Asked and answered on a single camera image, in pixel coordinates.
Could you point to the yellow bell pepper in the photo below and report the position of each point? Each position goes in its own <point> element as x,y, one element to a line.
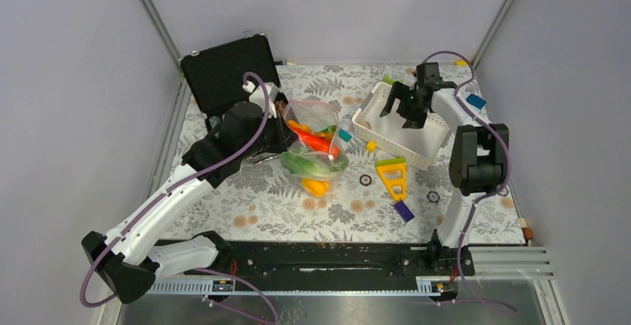
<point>315,188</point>

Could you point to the orange carrot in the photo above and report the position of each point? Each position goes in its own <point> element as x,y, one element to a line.
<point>317,144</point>

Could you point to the black poker chip case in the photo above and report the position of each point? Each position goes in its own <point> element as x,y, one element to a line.
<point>215,75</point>

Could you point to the green cucumber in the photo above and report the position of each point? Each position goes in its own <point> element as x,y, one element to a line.
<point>330,129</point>

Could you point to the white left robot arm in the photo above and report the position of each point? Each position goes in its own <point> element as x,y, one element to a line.
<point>127,257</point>

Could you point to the clear zip top bag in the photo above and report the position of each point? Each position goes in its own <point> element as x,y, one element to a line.
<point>317,115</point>

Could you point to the green plastic piece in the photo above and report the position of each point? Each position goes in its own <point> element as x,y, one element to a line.
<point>387,79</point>

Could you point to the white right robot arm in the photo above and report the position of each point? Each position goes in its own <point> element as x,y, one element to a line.
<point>479,166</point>

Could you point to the yellow triangular plastic tool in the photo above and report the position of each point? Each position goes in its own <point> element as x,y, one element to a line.
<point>392,172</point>

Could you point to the green lettuce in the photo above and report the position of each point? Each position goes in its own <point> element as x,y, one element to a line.
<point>318,165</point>

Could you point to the white plastic basket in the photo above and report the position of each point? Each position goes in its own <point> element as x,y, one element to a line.
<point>420,147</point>

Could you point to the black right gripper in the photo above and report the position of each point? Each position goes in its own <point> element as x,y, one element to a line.
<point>400,91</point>

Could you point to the teal toy block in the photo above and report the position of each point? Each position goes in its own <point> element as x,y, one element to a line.
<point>345,136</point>

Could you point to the blue toy brick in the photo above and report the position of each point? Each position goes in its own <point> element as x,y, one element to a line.
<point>476,101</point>

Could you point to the purple toy brick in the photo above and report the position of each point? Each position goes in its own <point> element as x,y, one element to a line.
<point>403,211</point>

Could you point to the small yellow toy block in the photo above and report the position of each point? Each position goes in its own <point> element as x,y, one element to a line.
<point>371,146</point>

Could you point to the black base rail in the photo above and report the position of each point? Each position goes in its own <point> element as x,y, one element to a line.
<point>336,266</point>

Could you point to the orange brown food piece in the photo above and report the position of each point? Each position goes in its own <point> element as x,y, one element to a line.
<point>298,128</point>

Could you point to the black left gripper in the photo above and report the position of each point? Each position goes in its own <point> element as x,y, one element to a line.
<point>282,143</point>

